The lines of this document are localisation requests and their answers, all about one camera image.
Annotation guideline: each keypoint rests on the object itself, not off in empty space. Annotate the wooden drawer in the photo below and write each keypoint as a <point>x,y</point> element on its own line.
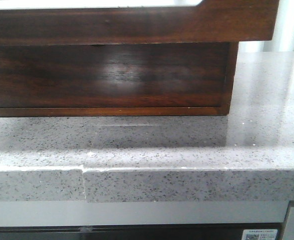
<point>111,75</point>
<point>209,21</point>

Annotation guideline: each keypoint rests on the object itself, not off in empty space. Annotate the dark wooden drawer cabinet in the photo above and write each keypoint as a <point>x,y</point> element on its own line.
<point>231,75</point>

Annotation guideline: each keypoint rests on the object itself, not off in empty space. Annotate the black appliance under counter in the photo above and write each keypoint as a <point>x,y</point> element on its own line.
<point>230,231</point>

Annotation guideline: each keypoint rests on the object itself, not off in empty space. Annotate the white label sticker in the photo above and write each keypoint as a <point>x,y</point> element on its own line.
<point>259,234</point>

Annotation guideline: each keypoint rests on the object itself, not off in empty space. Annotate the grey curtain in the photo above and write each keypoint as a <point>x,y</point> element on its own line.
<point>283,38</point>

